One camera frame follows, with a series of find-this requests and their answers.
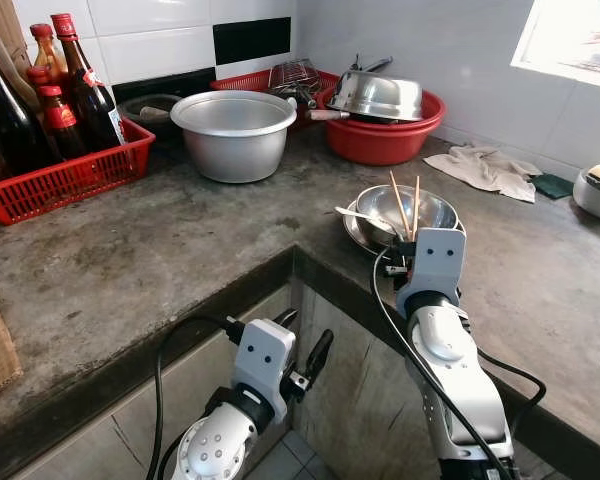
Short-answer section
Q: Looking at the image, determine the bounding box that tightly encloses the red flat plastic basket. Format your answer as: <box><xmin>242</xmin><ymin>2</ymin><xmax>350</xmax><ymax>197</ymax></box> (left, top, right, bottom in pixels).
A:
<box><xmin>210</xmin><ymin>68</ymin><xmax>341</xmax><ymax>129</ymax></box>

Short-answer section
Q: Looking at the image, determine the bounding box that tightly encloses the small dark bottle red cap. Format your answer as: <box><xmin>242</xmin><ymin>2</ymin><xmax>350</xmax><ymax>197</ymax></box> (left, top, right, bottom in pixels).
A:
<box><xmin>25</xmin><ymin>65</ymin><xmax>53</xmax><ymax>101</ymax></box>
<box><xmin>37</xmin><ymin>85</ymin><xmax>89</xmax><ymax>161</ymax></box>

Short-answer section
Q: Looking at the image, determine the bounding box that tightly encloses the metal spoon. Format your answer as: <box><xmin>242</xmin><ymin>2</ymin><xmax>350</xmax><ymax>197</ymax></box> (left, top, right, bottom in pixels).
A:
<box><xmin>335</xmin><ymin>205</ymin><xmax>399</xmax><ymax>233</ymax></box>

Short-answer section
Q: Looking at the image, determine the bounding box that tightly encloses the stainless steel plate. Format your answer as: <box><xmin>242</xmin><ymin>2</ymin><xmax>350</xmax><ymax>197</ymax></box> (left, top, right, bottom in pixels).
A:
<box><xmin>342</xmin><ymin>205</ymin><xmax>466</xmax><ymax>259</ymax></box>

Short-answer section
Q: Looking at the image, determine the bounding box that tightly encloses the upturned steel wok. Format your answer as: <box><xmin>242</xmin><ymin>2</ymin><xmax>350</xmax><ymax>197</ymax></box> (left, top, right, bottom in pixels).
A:
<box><xmin>327</xmin><ymin>70</ymin><xmax>424</xmax><ymax>123</ymax></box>

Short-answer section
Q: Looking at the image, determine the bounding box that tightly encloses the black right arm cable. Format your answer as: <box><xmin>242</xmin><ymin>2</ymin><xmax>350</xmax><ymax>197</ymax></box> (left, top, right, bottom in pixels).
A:
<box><xmin>370</xmin><ymin>245</ymin><xmax>548</xmax><ymax>480</ymax></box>

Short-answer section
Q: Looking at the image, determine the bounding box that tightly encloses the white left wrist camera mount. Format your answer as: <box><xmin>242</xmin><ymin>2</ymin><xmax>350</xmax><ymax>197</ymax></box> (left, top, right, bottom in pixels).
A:
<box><xmin>230</xmin><ymin>318</ymin><xmax>297</xmax><ymax>423</ymax></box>

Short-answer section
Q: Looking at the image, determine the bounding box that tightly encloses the bright window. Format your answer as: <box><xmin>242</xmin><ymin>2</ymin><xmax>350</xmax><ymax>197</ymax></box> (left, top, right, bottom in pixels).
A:
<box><xmin>510</xmin><ymin>0</ymin><xmax>600</xmax><ymax>91</ymax></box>

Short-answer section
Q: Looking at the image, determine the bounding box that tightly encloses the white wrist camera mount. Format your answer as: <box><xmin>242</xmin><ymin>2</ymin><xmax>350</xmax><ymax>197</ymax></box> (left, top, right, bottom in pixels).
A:
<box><xmin>230</xmin><ymin>318</ymin><xmax>297</xmax><ymax>423</ymax></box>
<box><xmin>410</xmin><ymin>228</ymin><xmax>468</xmax><ymax>299</ymax></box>

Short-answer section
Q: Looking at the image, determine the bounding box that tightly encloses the stainless steel bowl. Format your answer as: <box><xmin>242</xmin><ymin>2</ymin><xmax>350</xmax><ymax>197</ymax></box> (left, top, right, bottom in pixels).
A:
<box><xmin>355</xmin><ymin>185</ymin><xmax>459</xmax><ymax>249</ymax></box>

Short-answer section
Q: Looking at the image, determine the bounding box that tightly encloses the aluminium cooking pot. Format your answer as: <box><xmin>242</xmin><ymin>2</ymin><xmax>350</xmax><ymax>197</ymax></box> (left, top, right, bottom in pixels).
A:
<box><xmin>170</xmin><ymin>90</ymin><xmax>298</xmax><ymax>184</ymax></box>

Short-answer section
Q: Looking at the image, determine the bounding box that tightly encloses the beige crumpled cloth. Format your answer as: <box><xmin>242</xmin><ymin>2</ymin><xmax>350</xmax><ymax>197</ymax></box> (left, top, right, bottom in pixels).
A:
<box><xmin>423</xmin><ymin>143</ymin><xmax>543</xmax><ymax>204</ymax></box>

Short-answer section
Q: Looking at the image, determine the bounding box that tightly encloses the wooden utensil handle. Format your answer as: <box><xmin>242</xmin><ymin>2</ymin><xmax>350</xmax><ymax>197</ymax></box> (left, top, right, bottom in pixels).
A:
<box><xmin>305</xmin><ymin>108</ymin><xmax>351</xmax><ymax>123</ymax></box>

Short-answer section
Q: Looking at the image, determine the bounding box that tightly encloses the red plastic basin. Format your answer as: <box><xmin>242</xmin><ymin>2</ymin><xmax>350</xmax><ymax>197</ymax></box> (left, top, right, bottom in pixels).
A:
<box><xmin>315</xmin><ymin>85</ymin><xmax>446</xmax><ymax>166</ymax></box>

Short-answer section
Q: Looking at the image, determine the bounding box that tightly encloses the dark round pan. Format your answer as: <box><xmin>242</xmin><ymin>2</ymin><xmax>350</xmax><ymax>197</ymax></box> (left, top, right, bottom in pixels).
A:
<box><xmin>118</xmin><ymin>93</ymin><xmax>188</xmax><ymax>126</ymax></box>

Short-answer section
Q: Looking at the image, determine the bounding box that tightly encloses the brown wooden board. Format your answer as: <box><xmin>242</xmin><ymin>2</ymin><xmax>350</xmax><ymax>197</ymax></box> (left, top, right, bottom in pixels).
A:
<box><xmin>0</xmin><ymin>0</ymin><xmax>29</xmax><ymax>86</ymax></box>

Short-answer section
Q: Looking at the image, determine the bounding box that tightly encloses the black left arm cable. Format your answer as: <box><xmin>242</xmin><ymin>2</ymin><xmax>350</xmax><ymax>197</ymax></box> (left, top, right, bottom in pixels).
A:
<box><xmin>152</xmin><ymin>314</ymin><xmax>249</xmax><ymax>480</ymax></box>

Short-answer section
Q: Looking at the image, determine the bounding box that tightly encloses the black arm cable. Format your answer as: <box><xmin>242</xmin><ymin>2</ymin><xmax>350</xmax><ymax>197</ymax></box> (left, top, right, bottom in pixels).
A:
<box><xmin>370</xmin><ymin>245</ymin><xmax>548</xmax><ymax>480</ymax></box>
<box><xmin>152</xmin><ymin>314</ymin><xmax>249</xmax><ymax>480</ymax></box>

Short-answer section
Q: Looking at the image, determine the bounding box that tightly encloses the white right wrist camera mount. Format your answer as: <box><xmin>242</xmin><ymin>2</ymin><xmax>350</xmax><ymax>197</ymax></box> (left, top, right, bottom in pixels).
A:
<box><xmin>410</xmin><ymin>228</ymin><xmax>468</xmax><ymax>299</ymax></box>

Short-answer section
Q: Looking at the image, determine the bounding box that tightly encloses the black pan handle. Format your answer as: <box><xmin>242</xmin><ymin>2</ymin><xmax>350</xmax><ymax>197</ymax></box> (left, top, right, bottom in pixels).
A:
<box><xmin>348</xmin><ymin>54</ymin><xmax>394</xmax><ymax>73</ymax></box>

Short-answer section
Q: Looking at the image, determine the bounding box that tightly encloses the red plastic crate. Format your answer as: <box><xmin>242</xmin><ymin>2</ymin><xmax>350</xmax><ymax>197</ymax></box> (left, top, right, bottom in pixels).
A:
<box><xmin>0</xmin><ymin>118</ymin><xmax>156</xmax><ymax>226</ymax></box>

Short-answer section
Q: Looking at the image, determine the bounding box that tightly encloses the large dark sauce bottle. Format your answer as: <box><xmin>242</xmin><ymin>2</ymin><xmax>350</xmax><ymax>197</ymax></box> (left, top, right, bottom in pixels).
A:
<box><xmin>0</xmin><ymin>8</ymin><xmax>53</xmax><ymax>176</ymax></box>

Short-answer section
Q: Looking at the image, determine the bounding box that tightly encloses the white ceramic bowl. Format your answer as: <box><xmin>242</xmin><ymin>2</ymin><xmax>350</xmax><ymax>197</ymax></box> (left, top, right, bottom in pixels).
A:
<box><xmin>573</xmin><ymin>165</ymin><xmax>600</xmax><ymax>223</ymax></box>

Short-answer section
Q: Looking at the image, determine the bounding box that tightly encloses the wire mesh strainer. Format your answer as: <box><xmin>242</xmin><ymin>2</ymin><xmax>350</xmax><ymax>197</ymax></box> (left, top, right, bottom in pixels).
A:
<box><xmin>268</xmin><ymin>58</ymin><xmax>321</xmax><ymax>109</ymax></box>

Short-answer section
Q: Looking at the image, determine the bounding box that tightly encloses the amber bottle red cap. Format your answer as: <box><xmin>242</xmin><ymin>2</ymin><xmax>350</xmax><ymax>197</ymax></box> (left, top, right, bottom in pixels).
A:
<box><xmin>30</xmin><ymin>22</ymin><xmax>69</xmax><ymax>91</ymax></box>

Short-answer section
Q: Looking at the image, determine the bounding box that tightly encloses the green scouring pad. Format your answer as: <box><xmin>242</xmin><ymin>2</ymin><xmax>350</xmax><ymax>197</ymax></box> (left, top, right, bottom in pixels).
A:
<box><xmin>532</xmin><ymin>173</ymin><xmax>576</xmax><ymax>200</ymax></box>

